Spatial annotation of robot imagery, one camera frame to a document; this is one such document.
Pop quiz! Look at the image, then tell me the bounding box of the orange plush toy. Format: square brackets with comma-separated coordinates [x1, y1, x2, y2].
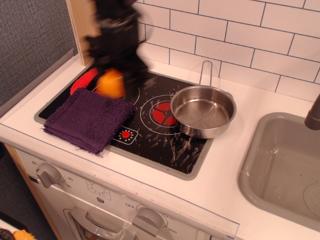
[12, 229, 36, 240]

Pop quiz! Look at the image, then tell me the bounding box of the grey faucet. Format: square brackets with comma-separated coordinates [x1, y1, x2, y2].
[304, 94, 320, 131]

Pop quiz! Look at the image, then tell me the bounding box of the wooden side post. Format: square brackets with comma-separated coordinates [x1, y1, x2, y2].
[66, 0, 100, 66]

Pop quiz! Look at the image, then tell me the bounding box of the grey toy sink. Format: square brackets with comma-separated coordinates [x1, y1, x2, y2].
[238, 112, 320, 231]

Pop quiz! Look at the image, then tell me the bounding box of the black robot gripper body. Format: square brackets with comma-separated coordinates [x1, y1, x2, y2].
[86, 14, 148, 73]

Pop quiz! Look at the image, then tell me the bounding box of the purple folded towel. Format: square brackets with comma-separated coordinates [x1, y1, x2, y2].
[44, 88, 134, 155]

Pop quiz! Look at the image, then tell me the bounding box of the oven door handle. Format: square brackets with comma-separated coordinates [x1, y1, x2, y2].
[64, 205, 137, 240]

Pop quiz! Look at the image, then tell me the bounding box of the red handled metal spoon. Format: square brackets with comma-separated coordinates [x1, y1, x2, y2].
[70, 68, 99, 95]

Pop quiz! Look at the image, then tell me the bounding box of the stainless steel pot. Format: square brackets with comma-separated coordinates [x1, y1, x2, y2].
[170, 60, 237, 140]

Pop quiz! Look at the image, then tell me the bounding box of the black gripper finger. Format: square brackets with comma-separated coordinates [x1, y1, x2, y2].
[124, 70, 157, 92]
[93, 58, 110, 75]

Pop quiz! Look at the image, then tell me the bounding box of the grey timer knob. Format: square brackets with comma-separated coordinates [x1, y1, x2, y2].
[36, 163, 62, 189]

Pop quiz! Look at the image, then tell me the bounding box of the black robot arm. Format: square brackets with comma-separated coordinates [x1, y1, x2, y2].
[85, 0, 154, 89]

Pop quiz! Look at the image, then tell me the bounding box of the grey oven knob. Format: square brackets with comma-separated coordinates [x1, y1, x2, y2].
[132, 207, 164, 237]

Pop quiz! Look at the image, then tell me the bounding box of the black toy stovetop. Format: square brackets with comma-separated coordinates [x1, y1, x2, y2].
[33, 57, 215, 181]

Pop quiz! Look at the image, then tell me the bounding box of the orange toy half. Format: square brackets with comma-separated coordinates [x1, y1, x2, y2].
[94, 68, 126, 99]

